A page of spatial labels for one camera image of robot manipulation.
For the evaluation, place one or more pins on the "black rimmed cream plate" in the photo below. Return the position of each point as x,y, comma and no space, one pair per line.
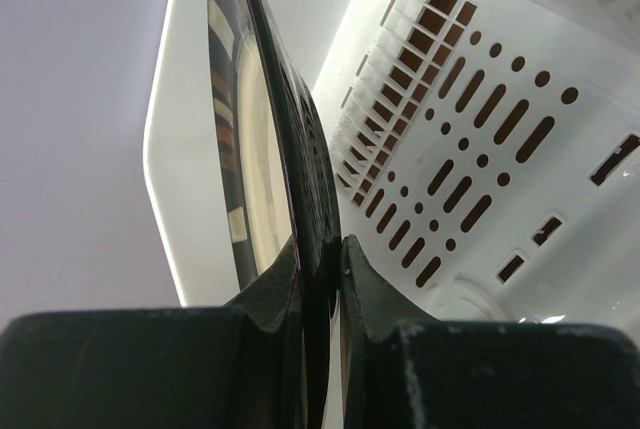
277,184

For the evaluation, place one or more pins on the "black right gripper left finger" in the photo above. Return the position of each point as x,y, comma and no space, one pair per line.
275,295

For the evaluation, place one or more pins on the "white plastic bin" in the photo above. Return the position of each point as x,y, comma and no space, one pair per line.
484,152

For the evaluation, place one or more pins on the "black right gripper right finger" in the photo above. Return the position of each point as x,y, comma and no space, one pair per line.
373,307

